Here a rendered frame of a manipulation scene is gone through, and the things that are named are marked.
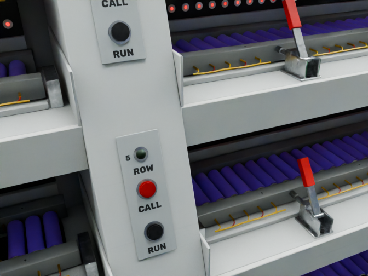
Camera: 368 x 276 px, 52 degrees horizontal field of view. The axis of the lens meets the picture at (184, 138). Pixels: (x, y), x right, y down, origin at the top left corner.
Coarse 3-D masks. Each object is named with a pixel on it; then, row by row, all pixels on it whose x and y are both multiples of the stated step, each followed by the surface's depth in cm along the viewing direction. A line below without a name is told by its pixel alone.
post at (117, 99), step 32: (64, 0) 32; (160, 0) 34; (64, 32) 32; (160, 32) 35; (96, 64) 33; (128, 64) 34; (160, 64) 35; (96, 96) 33; (128, 96) 34; (160, 96) 36; (96, 128) 34; (128, 128) 35; (160, 128) 36; (96, 160) 34; (96, 192) 34; (192, 192) 38; (96, 224) 41; (128, 224) 36; (192, 224) 38; (128, 256) 36; (160, 256) 38; (192, 256) 39
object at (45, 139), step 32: (0, 0) 44; (0, 32) 45; (0, 64) 43; (32, 64) 46; (64, 64) 34; (0, 96) 37; (32, 96) 38; (64, 96) 39; (0, 128) 33; (32, 128) 33; (64, 128) 33; (0, 160) 32; (32, 160) 33; (64, 160) 34
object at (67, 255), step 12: (72, 240) 42; (36, 252) 41; (48, 252) 41; (60, 252) 41; (72, 252) 41; (0, 264) 40; (12, 264) 40; (24, 264) 40; (36, 264) 40; (48, 264) 40; (60, 264) 41; (72, 264) 42
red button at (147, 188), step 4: (144, 184) 35; (148, 184) 36; (152, 184) 36; (140, 188) 35; (144, 188) 35; (148, 188) 36; (152, 188) 36; (140, 192) 35; (144, 192) 36; (148, 192) 36; (152, 192) 36; (144, 196) 36; (148, 196) 36
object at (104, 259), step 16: (80, 176) 49; (16, 192) 48; (32, 192) 49; (48, 192) 49; (80, 208) 51; (64, 224) 48; (80, 224) 48; (80, 240) 42; (96, 240) 42; (80, 256) 44; (96, 256) 44; (64, 272) 42; (80, 272) 42; (96, 272) 40
